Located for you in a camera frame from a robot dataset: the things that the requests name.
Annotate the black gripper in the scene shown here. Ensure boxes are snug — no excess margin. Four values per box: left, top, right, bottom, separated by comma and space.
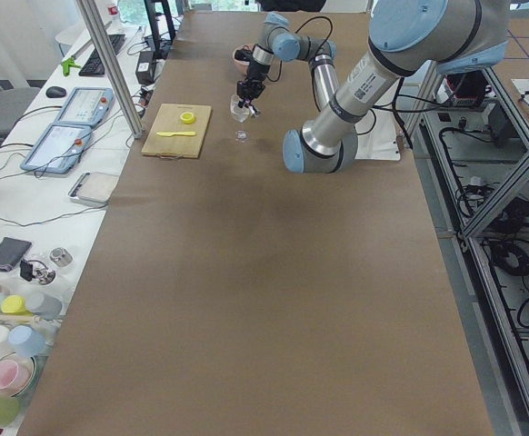
236, 78, 265, 117

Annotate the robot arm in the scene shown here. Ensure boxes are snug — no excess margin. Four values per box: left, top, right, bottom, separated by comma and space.
235, 1, 510, 173

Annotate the clear wine glass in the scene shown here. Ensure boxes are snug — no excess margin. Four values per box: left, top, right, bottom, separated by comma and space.
230, 94, 250, 142

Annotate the pink bowl of ice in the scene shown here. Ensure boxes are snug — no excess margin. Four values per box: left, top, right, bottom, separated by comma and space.
232, 45, 254, 77

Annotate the yellow plastic knife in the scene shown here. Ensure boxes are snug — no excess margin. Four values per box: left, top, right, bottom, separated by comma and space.
156, 131, 196, 137

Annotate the bamboo cutting board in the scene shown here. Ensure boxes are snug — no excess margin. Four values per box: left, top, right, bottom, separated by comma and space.
141, 104, 212, 159

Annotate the black power adapter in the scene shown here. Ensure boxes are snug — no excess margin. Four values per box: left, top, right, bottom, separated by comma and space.
135, 51, 156, 85

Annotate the black keyboard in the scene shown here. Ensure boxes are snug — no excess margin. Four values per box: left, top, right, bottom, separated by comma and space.
78, 34, 127, 77

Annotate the far teach pendant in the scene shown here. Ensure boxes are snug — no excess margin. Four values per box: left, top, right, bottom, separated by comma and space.
55, 87, 114, 127

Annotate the teach pendant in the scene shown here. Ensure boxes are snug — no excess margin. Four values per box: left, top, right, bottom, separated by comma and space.
20, 123, 92, 175
55, 87, 114, 127

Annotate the silver kitchen scale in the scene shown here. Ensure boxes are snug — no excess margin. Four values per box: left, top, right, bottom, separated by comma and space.
68, 172, 119, 207

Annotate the green clamp tool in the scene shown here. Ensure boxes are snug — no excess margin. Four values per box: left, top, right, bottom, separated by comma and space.
61, 55, 82, 76

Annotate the black computer mouse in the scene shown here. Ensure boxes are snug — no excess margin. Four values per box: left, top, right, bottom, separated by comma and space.
45, 86, 67, 98

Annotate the near teach pendant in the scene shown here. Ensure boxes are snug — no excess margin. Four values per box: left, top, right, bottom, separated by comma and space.
20, 123, 92, 175

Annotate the steel cylinder weight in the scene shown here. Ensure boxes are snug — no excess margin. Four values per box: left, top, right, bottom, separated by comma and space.
49, 247, 74, 268

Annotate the dark grey cloth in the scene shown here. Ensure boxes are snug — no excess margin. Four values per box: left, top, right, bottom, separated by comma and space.
0, 237, 32, 272

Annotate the yellow cup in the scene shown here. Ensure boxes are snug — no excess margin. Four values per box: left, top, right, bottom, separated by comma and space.
0, 294, 29, 315

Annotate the blue cup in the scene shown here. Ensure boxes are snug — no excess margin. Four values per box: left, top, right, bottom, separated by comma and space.
8, 325, 46, 358

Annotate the pink cup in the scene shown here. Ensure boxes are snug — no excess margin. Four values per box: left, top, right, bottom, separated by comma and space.
0, 359, 32, 396

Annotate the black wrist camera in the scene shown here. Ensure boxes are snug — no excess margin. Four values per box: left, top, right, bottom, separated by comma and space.
234, 48, 253, 64

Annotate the white camera post base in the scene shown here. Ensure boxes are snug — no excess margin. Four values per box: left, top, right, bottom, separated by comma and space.
355, 109, 401, 161

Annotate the aluminium frame post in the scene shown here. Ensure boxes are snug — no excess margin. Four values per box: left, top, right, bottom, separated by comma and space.
76, 0, 144, 139

